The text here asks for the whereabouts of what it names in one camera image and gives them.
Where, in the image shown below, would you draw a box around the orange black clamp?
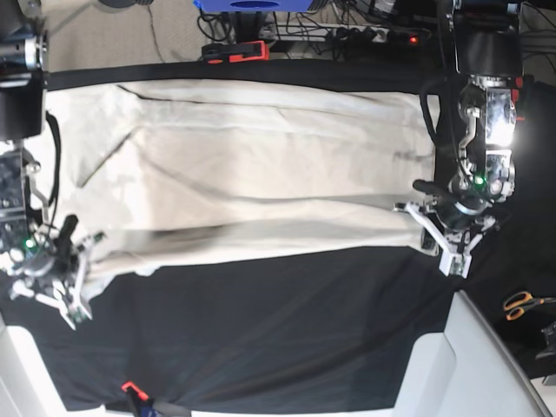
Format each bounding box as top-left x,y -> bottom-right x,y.
511,75 -> 535,122
201,40 -> 270,64

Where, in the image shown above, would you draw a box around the orange clamp bottom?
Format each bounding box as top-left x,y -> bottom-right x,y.
121,381 -> 150,401

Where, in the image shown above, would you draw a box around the orange handled scissors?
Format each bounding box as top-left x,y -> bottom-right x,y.
502,291 -> 555,321

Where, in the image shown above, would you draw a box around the white power strip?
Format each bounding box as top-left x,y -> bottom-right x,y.
259,22 -> 389,43

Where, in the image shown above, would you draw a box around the white left table frame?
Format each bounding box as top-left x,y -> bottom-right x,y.
1,322 -> 106,417

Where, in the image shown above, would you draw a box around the black table cloth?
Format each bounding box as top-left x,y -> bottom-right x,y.
1,61 -> 555,414

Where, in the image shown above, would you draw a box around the black device at right edge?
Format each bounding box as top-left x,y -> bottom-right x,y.
535,322 -> 556,361

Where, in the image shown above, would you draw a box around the white right table frame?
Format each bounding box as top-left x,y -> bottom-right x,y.
393,291 -> 551,417

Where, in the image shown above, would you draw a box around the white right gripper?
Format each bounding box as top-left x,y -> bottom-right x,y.
8,232 -> 105,329

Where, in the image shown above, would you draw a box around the orange black clamp top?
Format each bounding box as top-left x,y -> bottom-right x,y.
201,40 -> 270,64

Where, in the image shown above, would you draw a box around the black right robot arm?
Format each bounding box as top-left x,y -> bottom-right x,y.
1,1 -> 105,328

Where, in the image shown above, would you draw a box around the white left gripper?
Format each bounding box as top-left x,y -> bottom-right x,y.
394,197 -> 497,278

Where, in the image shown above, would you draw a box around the blue box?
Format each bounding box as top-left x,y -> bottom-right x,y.
194,0 -> 318,13

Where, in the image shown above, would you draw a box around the white T-shirt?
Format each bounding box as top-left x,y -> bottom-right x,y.
46,80 -> 434,299

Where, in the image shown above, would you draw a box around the white table frame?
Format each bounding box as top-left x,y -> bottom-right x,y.
393,291 -> 551,417
1,322 -> 106,417

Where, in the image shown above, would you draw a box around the orange black clamp right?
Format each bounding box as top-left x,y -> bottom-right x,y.
511,75 -> 535,122

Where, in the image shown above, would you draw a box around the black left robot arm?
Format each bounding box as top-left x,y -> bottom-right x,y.
394,1 -> 523,278

